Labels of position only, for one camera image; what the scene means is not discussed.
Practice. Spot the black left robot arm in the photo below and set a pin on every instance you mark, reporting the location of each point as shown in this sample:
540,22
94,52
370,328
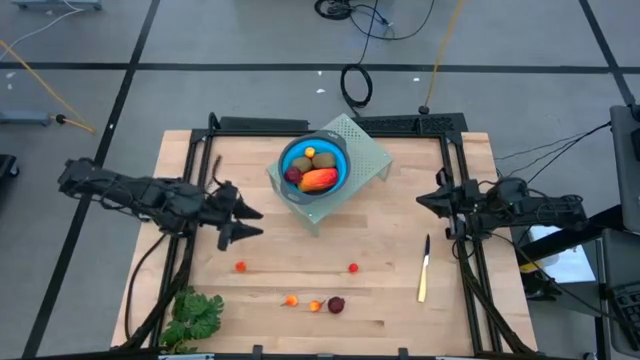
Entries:
125,192

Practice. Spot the green leafy plant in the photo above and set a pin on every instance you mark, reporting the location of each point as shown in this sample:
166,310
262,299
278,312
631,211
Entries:
192,317

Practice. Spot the black floor equipment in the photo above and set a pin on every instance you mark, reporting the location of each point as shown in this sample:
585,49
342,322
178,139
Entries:
6,167

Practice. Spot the black perforated controller box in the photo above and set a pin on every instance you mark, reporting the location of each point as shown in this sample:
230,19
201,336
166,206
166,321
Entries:
425,123

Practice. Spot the green perforated metal shelf riser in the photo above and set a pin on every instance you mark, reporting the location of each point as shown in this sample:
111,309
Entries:
365,150

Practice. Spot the white sheet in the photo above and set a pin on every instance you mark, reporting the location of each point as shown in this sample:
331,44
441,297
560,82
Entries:
565,260

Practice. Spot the small orange-yellow pear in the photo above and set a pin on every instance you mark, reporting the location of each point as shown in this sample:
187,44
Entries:
291,300
310,152
315,305

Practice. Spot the small red-orange stemmed fruit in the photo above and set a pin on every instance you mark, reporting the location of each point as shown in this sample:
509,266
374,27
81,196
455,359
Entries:
240,266

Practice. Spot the grey laptop computer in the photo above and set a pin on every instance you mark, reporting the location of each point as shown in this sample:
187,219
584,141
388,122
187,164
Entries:
625,300

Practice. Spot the black stand beam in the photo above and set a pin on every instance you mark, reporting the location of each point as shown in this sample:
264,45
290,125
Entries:
545,243

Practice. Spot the grey stand foot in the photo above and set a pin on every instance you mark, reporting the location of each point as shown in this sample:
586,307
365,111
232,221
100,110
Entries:
55,5
25,118

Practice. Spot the dark red pomegranate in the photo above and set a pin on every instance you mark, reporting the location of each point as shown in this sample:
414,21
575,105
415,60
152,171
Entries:
336,304
293,175

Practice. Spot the blue collapsible colander grey rim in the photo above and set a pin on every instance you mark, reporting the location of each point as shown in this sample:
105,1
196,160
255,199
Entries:
287,159

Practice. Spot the brown-green kiwi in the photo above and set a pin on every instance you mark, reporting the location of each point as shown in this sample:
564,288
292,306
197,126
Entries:
324,160
302,164

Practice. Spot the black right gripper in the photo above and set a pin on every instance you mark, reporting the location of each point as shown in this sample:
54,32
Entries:
465,202

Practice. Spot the grey monitor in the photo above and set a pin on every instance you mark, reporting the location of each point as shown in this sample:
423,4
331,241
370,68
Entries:
627,165

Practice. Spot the black smooth controller box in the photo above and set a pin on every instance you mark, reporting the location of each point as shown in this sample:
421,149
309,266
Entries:
265,124

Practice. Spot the black table edge clamp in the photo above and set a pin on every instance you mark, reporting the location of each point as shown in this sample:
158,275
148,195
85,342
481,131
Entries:
403,353
257,351

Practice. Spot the small red strawberry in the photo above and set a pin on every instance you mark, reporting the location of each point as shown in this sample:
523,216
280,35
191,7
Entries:
353,268

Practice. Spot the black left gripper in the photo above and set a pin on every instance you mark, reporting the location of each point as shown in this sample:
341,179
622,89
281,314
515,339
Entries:
215,210

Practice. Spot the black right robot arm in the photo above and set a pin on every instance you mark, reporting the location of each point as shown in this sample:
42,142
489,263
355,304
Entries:
540,207

